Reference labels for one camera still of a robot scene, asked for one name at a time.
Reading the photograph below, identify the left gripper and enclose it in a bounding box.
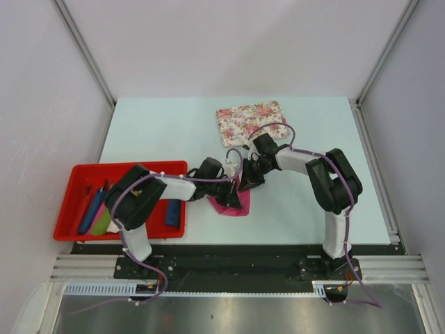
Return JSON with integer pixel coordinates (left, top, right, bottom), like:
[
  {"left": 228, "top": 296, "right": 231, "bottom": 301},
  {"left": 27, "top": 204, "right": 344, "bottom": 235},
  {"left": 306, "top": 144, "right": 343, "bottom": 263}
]
[{"left": 205, "top": 177, "right": 242, "bottom": 209}]

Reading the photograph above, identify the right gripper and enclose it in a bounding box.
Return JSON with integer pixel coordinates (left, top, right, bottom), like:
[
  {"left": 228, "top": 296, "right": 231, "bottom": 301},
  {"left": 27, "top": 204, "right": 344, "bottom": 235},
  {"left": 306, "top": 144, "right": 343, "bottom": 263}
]
[{"left": 238, "top": 157, "right": 273, "bottom": 193}]

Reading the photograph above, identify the pink paper napkin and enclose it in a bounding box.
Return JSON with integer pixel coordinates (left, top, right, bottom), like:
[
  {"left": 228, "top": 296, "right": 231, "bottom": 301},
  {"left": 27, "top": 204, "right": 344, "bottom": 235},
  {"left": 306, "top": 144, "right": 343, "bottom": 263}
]
[{"left": 207, "top": 190, "right": 251, "bottom": 217}]

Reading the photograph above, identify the floral tray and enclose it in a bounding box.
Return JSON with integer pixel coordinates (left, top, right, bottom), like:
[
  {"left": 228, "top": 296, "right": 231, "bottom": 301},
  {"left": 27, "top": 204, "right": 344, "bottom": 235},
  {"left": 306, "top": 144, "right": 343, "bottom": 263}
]
[{"left": 216, "top": 100, "right": 291, "bottom": 148}]

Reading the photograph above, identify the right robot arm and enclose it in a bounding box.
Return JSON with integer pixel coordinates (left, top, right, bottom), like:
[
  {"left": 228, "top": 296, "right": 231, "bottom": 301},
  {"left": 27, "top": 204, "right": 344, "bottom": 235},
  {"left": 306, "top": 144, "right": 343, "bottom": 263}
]
[{"left": 238, "top": 134, "right": 363, "bottom": 279}]

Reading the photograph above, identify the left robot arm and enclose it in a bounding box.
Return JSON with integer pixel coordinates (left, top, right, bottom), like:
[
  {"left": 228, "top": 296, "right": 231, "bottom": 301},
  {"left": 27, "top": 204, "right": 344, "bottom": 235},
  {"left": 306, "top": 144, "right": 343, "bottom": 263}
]
[{"left": 104, "top": 157, "right": 242, "bottom": 278}]

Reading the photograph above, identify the blue napkin roll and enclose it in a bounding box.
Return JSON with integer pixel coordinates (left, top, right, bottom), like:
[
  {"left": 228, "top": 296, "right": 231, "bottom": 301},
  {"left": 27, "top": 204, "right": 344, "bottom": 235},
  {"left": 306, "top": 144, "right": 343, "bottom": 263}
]
[
  {"left": 78, "top": 188, "right": 107, "bottom": 234},
  {"left": 164, "top": 199, "right": 181, "bottom": 229}
]

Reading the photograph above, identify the pink napkin roll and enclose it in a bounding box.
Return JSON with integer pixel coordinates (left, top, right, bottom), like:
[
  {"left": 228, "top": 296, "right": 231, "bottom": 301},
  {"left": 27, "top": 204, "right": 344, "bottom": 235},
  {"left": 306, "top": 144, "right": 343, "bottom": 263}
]
[{"left": 92, "top": 204, "right": 106, "bottom": 226}]

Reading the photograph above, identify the green napkin roll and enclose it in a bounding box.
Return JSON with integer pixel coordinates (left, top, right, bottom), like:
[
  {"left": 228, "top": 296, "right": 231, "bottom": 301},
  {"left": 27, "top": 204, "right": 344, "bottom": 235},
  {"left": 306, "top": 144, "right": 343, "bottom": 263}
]
[{"left": 87, "top": 209, "right": 111, "bottom": 236}]

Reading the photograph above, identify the red plastic bin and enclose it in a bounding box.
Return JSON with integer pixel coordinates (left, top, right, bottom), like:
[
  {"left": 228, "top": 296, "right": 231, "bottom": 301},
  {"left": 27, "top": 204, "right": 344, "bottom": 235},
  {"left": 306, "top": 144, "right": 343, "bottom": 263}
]
[{"left": 54, "top": 162, "right": 186, "bottom": 242}]

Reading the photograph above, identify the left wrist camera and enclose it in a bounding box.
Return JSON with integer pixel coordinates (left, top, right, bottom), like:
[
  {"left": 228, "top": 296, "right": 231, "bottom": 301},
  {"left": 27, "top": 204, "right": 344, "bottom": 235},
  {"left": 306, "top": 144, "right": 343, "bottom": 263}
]
[{"left": 224, "top": 158, "right": 240, "bottom": 177}]

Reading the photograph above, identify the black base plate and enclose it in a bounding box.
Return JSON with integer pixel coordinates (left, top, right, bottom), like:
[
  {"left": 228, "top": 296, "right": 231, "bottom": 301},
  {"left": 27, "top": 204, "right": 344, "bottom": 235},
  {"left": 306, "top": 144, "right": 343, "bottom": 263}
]
[{"left": 71, "top": 244, "right": 406, "bottom": 294}]

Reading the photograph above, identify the white cable duct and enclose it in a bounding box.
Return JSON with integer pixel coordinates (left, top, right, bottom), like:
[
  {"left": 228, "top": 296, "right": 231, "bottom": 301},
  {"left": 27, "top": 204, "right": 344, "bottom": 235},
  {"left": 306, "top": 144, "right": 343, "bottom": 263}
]
[{"left": 64, "top": 282, "right": 326, "bottom": 299}]

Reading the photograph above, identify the aluminium rail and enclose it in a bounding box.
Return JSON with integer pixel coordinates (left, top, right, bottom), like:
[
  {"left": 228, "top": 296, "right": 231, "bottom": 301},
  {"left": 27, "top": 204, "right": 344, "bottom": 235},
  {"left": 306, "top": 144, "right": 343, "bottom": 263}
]
[{"left": 50, "top": 254, "right": 430, "bottom": 284}]

